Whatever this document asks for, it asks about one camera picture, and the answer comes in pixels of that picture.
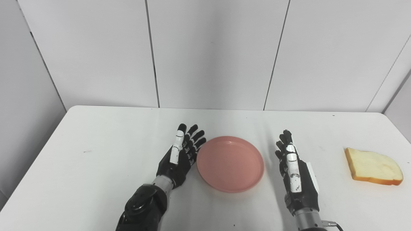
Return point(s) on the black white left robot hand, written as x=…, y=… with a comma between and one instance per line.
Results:
x=176, y=171

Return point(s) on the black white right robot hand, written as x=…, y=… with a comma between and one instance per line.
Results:
x=305, y=195

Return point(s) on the pink round plate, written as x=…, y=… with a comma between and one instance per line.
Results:
x=230, y=163

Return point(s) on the slice of white bread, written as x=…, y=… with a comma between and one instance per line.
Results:
x=372, y=166

